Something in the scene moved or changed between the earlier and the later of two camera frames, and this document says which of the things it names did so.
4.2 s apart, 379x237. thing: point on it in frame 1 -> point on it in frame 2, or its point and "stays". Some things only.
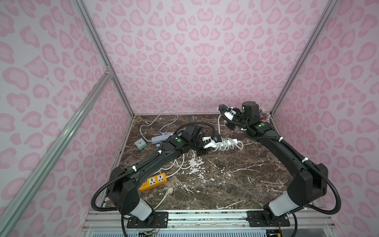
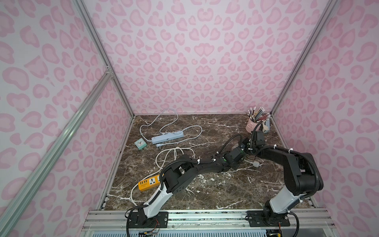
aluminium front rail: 97,220 stays
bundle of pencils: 263,117 stays
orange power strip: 154,181 stays
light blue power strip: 158,139 stays
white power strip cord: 227,143 -> 255,163
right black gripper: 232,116 -> 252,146
